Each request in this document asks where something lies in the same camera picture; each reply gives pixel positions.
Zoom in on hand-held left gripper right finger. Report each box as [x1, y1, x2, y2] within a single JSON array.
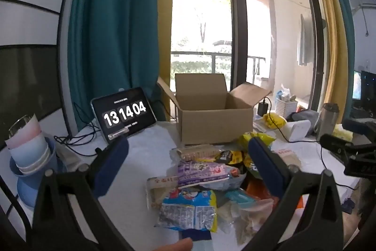
[[247, 138, 344, 251]]

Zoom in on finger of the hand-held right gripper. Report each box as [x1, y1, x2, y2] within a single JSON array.
[[320, 133, 376, 176], [342, 119, 376, 135]]

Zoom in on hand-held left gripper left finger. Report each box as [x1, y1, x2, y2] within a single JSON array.
[[32, 136, 130, 251]]

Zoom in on white sandwich packet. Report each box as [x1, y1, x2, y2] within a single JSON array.
[[170, 144, 221, 163], [146, 177, 184, 210]]

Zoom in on clear plastic snack bag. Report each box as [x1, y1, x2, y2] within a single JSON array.
[[206, 171, 247, 191], [235, 199, 278, 244]]

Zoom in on cardboard box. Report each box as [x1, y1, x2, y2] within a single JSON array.
[[157, 73, 272, 146]]

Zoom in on blue snack packet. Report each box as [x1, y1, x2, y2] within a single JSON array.
[[159, 189, 218, 232]]

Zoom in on person's left hand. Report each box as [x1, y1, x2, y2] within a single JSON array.
[[153, 238, 194, 251]]

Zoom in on yellow plastic bag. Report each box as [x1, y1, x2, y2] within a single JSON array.
[[333, 124, 353, 141], [262, 113, 287, 129]]

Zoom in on yellow green snack packet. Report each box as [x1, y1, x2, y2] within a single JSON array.
[[239, 132, 277, 153]]

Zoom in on steel thermos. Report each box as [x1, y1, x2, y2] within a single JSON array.
[[314, 103, 341, 141]]

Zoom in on beige snack packet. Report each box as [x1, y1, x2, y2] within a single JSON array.
[[272, 148, 303, 172]]

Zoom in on orange snack packet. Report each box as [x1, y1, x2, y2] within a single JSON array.
[[246, 179, 304, 210]]

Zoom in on computer monitor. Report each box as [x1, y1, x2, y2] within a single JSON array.
[[352, 70, 376, 119]]

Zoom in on white box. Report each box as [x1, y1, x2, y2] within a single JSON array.
[[282, 120, 312, 143]]

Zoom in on dark grey cloth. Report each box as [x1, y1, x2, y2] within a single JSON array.
[[285, 110, 321, 124]]

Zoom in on teal snack packet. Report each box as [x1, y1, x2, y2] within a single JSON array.
[[223, 191, 256, 207]]

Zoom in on black tablet with clock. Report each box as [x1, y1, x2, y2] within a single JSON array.
[[90, 87, 157, 140]]

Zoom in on white woven basket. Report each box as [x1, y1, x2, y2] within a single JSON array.
[[275, 96, 298, 119]]

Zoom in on purple snack packet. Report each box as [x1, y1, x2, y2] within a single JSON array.
[[176, 161, 240, 190]]

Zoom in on light blue plastic cup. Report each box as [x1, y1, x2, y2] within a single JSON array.
[[10, 133, 49, 166]]

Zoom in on blue plastic bowl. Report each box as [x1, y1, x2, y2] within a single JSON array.
[[9, 136, 61, 207]]

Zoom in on pink plastic cup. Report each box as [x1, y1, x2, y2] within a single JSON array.
[[5, 114, 42, 150]]

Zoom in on teal curtain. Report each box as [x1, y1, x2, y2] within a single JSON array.
[[67, 0, 165, 132], [319, 0, 356, 122]]

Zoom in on yellow curtain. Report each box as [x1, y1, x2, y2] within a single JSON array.
[[157, 0, 177, 122], [302, 0, 343, 125]]

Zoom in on dark blue packet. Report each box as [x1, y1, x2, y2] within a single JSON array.
[[180, 229, 212, 241]]

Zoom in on pale hanging towel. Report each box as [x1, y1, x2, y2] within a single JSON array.
[[297, 13, 312, 67]]

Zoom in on black balcony railing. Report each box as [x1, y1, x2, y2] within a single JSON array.
[[170, 51, 266, 84]]

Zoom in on white air conditioner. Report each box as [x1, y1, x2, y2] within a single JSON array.
[[351, 0, 376, 16]]

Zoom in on black cables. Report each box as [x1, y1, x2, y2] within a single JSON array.
[[54, 101, 106, 157]]

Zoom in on dark window frame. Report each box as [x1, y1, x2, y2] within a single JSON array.
[[223, 0, 278, 93]]

